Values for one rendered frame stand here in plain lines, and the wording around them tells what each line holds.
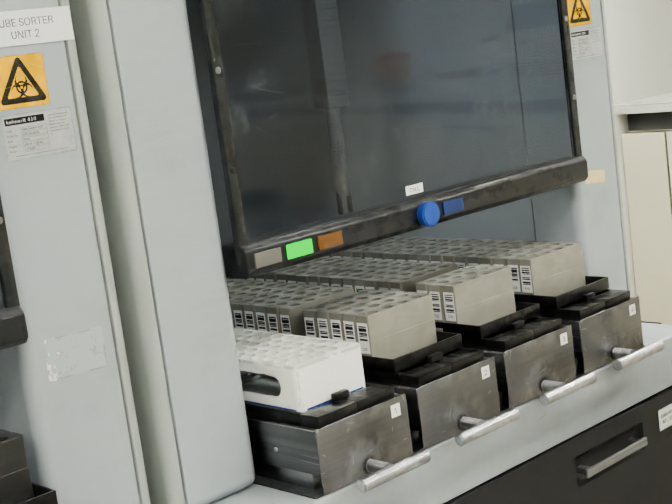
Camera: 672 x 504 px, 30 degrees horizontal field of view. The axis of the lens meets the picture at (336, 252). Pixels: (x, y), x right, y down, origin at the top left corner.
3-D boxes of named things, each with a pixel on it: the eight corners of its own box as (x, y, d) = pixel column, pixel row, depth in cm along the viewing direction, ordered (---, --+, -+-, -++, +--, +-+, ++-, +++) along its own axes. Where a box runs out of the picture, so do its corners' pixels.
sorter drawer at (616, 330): (243, 333, 209) (235, 280, 207) (304, 313, 218) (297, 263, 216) (613, 379, 156) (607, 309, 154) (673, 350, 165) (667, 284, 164)
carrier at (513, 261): (561, 283, 175) (557, 241, 174) (573, 283, 173) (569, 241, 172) (509, 302, 167) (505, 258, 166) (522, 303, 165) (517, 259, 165)
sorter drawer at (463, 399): (87, 384, 188) (78, 326, 187) (162, 360, 198) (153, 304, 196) (453, 457, 135) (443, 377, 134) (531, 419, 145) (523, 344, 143)
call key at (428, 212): (417, 228, 146) (414, 203, 146) (434, 223, 148) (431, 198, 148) (425, 229, 146) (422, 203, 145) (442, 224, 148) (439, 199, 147)
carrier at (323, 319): (387, 335, 158) (381, 289, 157) (399, 337, 156) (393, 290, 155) (320, 360, 150) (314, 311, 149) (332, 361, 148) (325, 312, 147)
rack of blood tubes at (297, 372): (141, 392, 153) (133, 343, 152) (205, 370, 160) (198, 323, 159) (303, 424, 131) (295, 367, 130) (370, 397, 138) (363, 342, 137)
